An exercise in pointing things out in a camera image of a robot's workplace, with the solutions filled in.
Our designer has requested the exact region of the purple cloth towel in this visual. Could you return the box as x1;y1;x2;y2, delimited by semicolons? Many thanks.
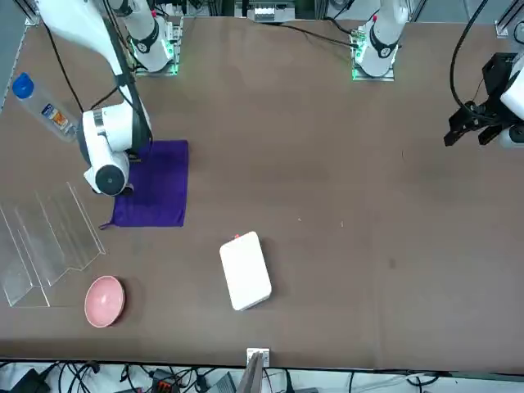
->
99;139;190;231

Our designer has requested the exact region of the black base cable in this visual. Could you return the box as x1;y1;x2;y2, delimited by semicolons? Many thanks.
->
261;20;358;47

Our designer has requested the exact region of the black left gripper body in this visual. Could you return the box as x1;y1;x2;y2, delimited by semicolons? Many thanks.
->
464;52;519;124

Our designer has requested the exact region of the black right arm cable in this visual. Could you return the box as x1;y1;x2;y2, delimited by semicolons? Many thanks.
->
43;0;153;165

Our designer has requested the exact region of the clear acrylic stepped rack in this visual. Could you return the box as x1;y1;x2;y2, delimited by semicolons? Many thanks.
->
0;182;106;308

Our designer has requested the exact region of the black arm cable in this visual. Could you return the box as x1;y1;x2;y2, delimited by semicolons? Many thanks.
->
43;0;153;165
449;0;491;111

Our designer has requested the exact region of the clear bottle with blue cap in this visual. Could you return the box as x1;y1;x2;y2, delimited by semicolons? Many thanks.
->
11;72;82;143

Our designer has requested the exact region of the white power strip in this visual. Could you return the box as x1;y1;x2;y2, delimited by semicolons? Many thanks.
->
246;6;296;25

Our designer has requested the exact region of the white mini drawer cabinet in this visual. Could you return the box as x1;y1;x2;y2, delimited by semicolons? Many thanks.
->
219;231;273;312

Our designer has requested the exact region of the aluminium frame post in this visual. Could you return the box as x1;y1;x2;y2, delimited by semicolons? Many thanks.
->
239;347;272;393

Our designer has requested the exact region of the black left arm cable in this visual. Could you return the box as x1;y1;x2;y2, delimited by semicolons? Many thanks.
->
449;0;491;111

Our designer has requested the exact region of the pink bowl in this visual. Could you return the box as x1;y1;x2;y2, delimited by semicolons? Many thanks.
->
84;275;126;328

